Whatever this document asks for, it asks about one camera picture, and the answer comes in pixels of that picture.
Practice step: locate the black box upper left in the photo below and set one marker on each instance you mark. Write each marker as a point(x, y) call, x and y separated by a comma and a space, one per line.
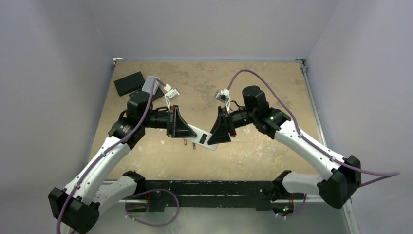
point(129, 83)

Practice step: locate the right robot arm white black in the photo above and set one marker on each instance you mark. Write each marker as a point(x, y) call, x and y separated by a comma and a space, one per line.
point(280, 127)

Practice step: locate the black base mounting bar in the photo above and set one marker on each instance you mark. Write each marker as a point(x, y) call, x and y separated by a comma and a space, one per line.
point(260, 195)

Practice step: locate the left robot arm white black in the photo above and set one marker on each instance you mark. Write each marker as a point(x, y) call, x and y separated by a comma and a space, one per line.
point(79, 204)

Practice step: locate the aluminium frame rail right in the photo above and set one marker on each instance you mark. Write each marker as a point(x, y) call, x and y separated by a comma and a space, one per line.
point(319, 129)

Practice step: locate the translucent grey plastic case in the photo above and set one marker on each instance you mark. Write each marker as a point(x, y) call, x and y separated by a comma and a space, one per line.
point(151, 85)

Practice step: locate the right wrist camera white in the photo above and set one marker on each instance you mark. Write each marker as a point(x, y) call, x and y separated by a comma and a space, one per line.
point(224, 97)

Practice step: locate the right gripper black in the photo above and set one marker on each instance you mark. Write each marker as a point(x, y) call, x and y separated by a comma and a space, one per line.
point(227, 122)

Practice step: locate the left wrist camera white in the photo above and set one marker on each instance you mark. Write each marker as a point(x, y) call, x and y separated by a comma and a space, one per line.
point(171, 94)

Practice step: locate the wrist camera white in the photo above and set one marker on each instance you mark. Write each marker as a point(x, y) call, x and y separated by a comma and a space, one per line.
point(224, 97)
point(171, 94)

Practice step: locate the white red remote control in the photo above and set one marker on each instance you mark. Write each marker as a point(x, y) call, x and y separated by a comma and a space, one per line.
point(202, 138)

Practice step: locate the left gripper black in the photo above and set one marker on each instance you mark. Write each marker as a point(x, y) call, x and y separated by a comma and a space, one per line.
point(178, 127)

